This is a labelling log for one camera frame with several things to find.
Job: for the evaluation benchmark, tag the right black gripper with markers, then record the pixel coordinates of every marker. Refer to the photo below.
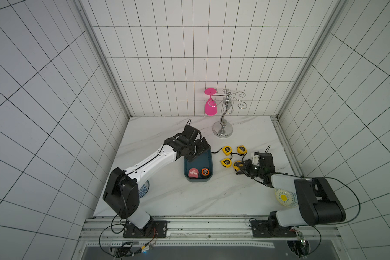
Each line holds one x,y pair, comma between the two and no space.
247,168

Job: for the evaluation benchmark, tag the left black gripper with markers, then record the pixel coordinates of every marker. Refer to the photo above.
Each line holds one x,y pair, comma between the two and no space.
201,148

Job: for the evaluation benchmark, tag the yellow tape measure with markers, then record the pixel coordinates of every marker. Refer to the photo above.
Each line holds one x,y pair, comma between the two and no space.
227,162
237,165
227,150
241,150

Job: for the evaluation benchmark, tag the teal plastic storage box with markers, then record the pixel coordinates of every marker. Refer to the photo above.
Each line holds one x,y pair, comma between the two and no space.
202,161

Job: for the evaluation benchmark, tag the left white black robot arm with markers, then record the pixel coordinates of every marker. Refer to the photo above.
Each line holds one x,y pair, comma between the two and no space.
122,189

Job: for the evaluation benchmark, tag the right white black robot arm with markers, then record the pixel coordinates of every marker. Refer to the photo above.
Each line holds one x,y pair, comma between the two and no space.
307,201

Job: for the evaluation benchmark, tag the pink tape measure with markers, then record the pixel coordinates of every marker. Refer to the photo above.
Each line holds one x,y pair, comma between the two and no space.
193,173

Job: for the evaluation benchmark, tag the orange black tape measure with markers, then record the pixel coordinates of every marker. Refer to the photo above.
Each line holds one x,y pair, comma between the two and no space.
205,172

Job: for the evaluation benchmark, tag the chrome glass holder stand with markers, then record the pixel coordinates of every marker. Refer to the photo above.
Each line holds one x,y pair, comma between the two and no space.
222,128

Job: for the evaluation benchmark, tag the pink wine glass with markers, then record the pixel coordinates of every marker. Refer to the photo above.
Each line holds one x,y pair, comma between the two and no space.
210,106

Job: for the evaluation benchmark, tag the yellow white patterned plate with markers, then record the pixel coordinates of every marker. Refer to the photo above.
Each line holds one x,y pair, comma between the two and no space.
286,198

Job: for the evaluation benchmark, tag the blue white patterned plate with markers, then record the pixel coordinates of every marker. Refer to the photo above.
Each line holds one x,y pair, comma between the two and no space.
144,189

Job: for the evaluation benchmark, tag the aluminium mounting rail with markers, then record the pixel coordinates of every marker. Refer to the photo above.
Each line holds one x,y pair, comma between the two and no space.
239,231

